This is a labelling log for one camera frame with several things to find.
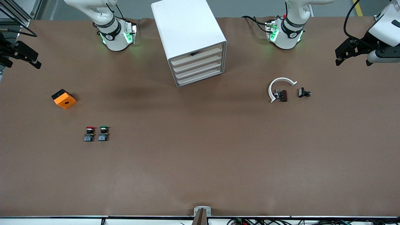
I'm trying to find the white tray edge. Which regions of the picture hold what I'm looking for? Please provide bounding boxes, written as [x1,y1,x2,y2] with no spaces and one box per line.
[170,45,223,66]

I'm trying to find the red push button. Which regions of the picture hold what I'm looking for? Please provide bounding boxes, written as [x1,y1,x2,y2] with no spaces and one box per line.
[83,126,96,142]

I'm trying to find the green push button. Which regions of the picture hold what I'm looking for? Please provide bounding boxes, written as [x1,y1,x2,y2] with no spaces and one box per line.
[98,126,110,142]

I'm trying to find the orange box with hole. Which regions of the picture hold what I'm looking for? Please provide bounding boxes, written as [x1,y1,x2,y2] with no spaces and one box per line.
[51,89,77,110]

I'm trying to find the small black metal connector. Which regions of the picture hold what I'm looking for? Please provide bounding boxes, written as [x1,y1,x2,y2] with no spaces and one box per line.
[273,89,288,102]

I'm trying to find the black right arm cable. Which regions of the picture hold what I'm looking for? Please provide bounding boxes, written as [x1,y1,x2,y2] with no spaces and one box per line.
[0,6,38,38]

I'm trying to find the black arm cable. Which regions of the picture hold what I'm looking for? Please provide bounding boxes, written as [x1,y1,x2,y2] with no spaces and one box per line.
[343,0,375,47]
[0,6,38,38]

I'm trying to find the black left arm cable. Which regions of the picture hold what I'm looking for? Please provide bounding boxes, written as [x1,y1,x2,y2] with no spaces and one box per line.
[343,0,375,47]

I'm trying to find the white curved plastic bracket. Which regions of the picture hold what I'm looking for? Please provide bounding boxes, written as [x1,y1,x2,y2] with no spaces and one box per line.
[268,77,298,103]

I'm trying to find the black base cable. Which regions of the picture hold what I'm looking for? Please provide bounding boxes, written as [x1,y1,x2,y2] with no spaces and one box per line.
[241,15,270,33]

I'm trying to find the black cable bundle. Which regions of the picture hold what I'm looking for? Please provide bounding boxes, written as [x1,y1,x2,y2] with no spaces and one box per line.
[180,217,400,225]

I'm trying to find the white table edge rail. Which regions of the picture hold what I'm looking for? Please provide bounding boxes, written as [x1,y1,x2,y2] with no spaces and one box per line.
[0,215,400,225]

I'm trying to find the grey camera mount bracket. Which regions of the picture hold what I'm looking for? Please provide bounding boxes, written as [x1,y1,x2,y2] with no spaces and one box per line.
[191,206,212,225]

